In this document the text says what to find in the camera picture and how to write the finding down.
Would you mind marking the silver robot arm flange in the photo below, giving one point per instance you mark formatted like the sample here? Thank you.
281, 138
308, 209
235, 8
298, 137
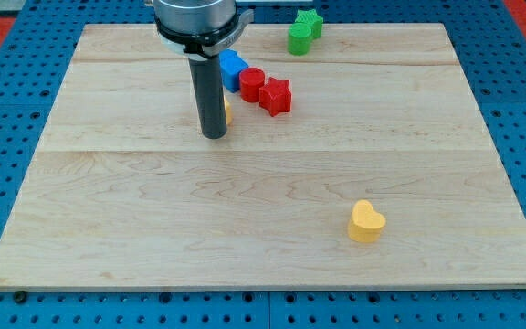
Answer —
199, 29

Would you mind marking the red star block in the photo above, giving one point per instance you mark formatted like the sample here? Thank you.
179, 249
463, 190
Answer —
275, 96

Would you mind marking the yellow heart block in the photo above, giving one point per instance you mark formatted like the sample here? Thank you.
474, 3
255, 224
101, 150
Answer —
366, 224

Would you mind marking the green star block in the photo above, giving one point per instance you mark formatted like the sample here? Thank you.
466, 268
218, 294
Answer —
312, 19

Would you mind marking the yellow block behind rod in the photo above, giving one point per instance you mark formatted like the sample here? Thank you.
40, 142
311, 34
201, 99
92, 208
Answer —
228, 111

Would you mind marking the red cylinder block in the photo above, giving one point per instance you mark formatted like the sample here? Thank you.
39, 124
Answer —
250, 81

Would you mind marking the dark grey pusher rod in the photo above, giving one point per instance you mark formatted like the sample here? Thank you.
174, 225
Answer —
209, 96

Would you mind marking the blue block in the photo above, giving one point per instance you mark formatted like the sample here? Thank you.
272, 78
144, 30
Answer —
231, 65

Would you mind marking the green cylinder block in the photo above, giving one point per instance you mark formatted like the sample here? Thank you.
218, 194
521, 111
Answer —
299, 39

